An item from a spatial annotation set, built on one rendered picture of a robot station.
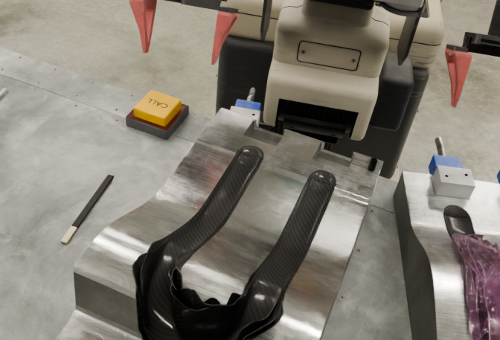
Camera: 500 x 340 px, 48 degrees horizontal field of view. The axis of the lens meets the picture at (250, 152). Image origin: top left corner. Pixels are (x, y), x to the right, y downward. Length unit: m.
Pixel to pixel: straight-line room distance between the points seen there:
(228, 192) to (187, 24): 2.18
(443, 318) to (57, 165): 0.59
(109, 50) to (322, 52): 1.68
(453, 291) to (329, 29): 0.59
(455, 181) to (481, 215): 0.06
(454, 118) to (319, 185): 1.84
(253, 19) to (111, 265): 0.91
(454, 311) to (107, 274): 0.39
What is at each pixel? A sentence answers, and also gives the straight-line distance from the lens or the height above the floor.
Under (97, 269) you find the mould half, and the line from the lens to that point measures 0.62.
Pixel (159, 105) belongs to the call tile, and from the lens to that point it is 0.97.
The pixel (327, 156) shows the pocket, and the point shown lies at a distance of 0.85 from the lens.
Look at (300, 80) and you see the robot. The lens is 1.13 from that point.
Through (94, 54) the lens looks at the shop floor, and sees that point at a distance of 2.67.
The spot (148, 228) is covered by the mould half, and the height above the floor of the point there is 0.92.
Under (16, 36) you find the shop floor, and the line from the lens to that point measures 2.85.
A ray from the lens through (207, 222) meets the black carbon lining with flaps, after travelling 0.72.
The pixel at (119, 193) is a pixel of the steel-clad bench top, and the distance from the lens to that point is 0.87.
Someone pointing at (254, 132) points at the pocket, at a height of 0.87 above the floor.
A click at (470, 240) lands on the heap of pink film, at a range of 0.77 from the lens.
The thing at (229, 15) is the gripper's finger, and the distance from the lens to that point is 0.75.
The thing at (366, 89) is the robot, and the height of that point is 0.80.
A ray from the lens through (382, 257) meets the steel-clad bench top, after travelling 0.84.
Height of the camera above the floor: 1.43
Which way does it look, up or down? 42 degrees down
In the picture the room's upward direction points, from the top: 7 degrees clockwise
